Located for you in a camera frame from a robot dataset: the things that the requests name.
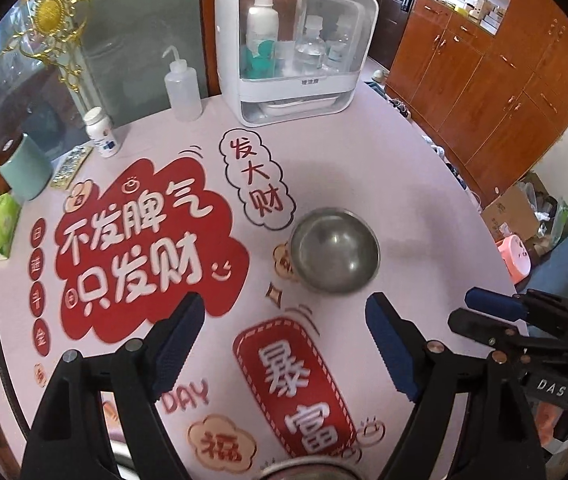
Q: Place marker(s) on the clear squeeze bottle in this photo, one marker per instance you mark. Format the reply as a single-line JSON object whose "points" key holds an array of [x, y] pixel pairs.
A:
{"points": [[183, 95]]}

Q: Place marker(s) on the clear glass bottle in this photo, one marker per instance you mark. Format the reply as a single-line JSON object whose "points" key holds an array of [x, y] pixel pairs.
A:
{"points": [[309, 47], [340, 47]]}

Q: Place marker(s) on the gold blister pack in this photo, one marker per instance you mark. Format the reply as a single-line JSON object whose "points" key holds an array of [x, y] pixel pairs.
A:
{"points": [[71, 167]]}

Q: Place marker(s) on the white storage box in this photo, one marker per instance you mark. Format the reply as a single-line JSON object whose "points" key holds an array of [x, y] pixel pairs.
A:
{"points": [[294, 90]]}

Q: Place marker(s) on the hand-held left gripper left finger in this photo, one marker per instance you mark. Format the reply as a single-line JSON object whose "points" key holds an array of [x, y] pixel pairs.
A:
{"points": [[178, 345]]}

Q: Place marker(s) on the person's leg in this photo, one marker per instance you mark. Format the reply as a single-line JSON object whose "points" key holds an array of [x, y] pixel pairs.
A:
{"points": [[559, 265]]}

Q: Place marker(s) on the mint green cup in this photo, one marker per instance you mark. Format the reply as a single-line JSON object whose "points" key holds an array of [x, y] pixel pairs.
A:
{"points": [[26, 172]]}

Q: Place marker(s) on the steel bowl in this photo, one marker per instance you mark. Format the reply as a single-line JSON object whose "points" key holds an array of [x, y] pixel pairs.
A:
{"points": [[309, 472], [334, 255]]}

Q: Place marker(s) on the pink plastic container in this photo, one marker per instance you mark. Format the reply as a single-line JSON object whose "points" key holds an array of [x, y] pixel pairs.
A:
{"points": [[514, 260]]}

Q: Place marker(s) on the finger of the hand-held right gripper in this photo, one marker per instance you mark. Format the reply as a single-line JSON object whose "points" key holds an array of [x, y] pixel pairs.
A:
{"points": [[484, 327], [494, 302]]}

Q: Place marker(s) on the white bottle teal label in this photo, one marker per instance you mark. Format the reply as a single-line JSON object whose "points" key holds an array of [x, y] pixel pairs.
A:
{"points": [[263, 30]]}

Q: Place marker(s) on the wooden cabinet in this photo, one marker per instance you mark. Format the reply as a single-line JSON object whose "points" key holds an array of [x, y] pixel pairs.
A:
{"points": [[489, 85]]}

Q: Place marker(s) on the cardboard box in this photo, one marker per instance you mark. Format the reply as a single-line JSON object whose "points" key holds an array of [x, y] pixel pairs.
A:
{"points": [[509, 210]]}

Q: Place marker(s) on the green plastic bag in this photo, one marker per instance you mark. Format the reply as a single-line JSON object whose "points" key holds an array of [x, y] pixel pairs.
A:
{"points": [[559, 222]]}

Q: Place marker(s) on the printed pink tablecloth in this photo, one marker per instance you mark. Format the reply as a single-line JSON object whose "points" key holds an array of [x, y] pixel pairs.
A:
{"points": [[163, 185]]}

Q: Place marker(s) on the dark brown door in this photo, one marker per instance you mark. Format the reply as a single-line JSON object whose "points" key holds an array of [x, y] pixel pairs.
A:
{"points": [[389, 10]]}

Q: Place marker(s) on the white pill bottle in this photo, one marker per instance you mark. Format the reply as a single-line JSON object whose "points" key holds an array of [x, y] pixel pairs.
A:
{"points": [[102, 135]]}

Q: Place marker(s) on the gold ornament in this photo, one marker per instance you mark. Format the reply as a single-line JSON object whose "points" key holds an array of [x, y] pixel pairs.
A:
{"points": [[51, 12]]}

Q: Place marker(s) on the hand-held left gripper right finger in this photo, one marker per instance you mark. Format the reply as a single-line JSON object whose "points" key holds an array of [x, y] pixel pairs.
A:
{"points": [[394, 350]]}

